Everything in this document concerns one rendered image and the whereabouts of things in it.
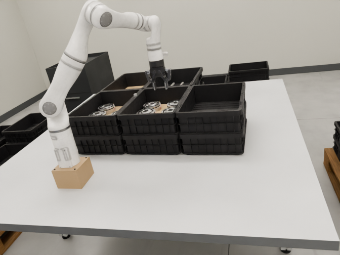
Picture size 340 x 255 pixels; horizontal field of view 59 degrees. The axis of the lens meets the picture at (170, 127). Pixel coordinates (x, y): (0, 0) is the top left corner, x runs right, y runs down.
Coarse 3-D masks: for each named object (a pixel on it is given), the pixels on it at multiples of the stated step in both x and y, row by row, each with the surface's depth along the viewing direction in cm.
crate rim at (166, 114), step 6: (144, 90) 178; (186, 90) 164; (138, 96) 169; (132, 102) 161; (180, 102) 148; (120, 114) 146; (126, 114) 145; (132, 114) 144; (138, 114) 143; (144, 114) 141; (150, 114) 140; (156, 114) 139; (162, 114) 139; (168, 114) 138; (174, 114) 138
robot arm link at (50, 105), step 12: (60, 60) 119; (72, 60) 117; (60, 72) 119; (72, 72) 119; (60, 84) 120; (72, 84) 123; (48, 96) 121; (60, 96) 121; (48, 108) 122; (60, 108) 124
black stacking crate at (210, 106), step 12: (228, 84) 164; (240, 84) 162; (192, 96) 166; (204, 96) 170; (216, 96) 169; (228, 96) 167; (192, 108) 165; (204, 108) 163; (216, 108) 160; (228, 108) 158; (180, 120) 139; (192, 120) 137; (204, 120) 136; (216, 120) 134; (228, 120) 133; (240, 120) 133; (180, 132) 142; (192, 132) 140; (204, 132) 138; (216, 132) 136; (228, 132) 134; (240, 132) 133
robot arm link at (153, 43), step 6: (150, 18) 137; (156, 18) 137; (150, 24) 137; (156, 24) 138; (156, 30) 139; (150, 36) 142; (156, 36) 141; (150, 42) 142; (156, 42) 142; (150, 48) 143; (156, 48) 143
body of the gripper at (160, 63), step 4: (160, 60) 146; (152, 64) 146; (156, 64) 146; (160, 64) 146; (152, 68) 150; (156, 68) 149; (160, 68) 149; (164, 68) 149; (152, 72) 151; (156, 72) 150; (156, 76) 151; (160, 76) 151
